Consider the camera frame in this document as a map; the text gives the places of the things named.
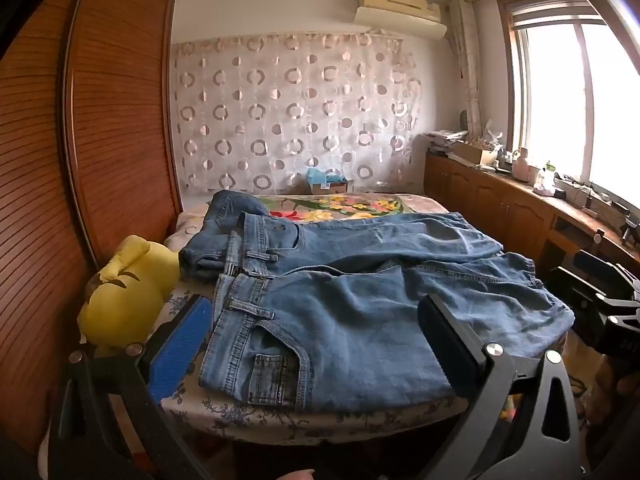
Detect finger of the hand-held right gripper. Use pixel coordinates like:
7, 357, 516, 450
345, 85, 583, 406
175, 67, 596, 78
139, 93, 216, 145
572, 250, 633, 286
546, 267, 607, 333

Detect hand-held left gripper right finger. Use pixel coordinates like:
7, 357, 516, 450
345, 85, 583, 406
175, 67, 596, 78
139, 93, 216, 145
417, 294, 587, 480

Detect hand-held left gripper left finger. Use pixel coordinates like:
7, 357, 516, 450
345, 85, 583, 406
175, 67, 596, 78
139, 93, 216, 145
47, 294, 216, 480

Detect blue denim pants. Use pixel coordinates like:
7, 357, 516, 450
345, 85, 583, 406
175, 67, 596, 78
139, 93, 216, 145
199, 211, 576, 413
179, 190, 273, 281

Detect folded blue denim pants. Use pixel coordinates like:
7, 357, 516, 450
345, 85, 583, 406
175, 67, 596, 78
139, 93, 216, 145
179, 190, 273, 281

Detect person's right hand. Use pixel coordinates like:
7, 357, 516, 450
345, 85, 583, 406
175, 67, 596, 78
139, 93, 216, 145
594, 357, 640, 426

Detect black tripod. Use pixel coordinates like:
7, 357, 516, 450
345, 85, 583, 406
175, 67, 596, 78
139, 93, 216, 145
619, 209, 640, 247

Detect yellow plush toy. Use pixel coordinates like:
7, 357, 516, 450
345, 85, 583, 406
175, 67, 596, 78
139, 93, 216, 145
77, 235, 182, 357

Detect wooden cabinet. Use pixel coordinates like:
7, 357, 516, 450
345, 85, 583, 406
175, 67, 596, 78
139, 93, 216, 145
424, 152, 640, 283

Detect blue floral bed sheet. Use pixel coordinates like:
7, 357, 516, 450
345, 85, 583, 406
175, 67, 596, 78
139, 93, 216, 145
160, 193, 571, 447

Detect open cardboard box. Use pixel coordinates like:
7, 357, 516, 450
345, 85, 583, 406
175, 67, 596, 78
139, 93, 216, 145
449, 139, 502, 167

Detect yellow flower blanket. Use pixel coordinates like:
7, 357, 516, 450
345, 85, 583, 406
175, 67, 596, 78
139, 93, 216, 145
252, 193, 451, 224

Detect stack of papers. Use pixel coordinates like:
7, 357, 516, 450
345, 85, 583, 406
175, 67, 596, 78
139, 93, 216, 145
424, 129, 470, 153

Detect wooden slatted wardrobe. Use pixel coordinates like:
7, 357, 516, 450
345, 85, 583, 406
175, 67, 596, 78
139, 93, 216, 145
0, 0, 185, 456

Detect bundled pale window curtain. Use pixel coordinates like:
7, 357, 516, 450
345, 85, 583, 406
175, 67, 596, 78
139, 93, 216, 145
446, 0, 485, 137

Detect sheer curtain with circles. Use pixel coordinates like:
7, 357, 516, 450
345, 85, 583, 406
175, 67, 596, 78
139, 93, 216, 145
170, 30, 423, 197

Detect window with wooden frame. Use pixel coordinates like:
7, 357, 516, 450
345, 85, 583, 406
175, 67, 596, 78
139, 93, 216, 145
497, 0, 640, 213

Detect wall air conditioner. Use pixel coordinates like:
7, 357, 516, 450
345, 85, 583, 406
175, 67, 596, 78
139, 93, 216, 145
354, 0, 448, 41

